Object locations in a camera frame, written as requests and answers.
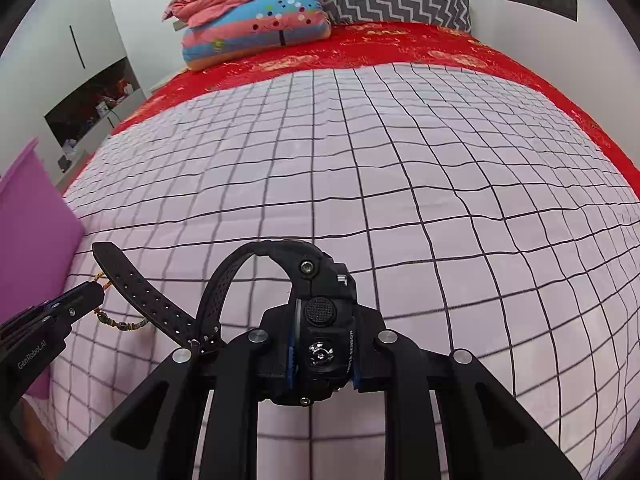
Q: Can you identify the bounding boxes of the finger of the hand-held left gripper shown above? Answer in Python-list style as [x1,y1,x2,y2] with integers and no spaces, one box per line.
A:
[47,280,106,326]
[0,302,53,341]

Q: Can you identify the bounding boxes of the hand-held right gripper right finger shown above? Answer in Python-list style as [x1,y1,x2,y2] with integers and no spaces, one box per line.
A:
[350,307,583,480]

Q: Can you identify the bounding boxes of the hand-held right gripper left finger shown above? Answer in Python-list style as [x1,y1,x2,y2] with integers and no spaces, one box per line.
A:
[60,305,301,480]

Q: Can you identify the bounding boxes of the black wrist watch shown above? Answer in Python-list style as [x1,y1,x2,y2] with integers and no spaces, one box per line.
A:
[91,240,358,407]

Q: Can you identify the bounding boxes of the braided yellow green bracelet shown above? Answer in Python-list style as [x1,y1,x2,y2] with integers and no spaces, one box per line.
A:
[92,272,150,333]

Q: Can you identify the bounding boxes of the purple plastic box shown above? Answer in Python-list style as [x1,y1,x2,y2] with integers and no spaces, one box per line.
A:
[0,136,86,401]

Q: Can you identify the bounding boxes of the person's left hand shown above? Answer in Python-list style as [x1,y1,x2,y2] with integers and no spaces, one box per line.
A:
[20,395,63,461]

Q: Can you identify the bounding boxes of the pink checked bed sheet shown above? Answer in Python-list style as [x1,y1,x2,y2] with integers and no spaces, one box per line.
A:
[47,62,640,480]

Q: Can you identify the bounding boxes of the white cabinet with open shelf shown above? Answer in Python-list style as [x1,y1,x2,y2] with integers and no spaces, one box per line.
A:
[0,0,151,186]

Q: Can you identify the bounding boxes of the red patterned bedspread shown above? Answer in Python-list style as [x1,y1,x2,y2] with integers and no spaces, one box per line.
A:
[60,21,640,196]

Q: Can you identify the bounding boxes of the colourful striped pillow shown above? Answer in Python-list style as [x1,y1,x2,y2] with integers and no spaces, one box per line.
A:
[181,0,333,72]

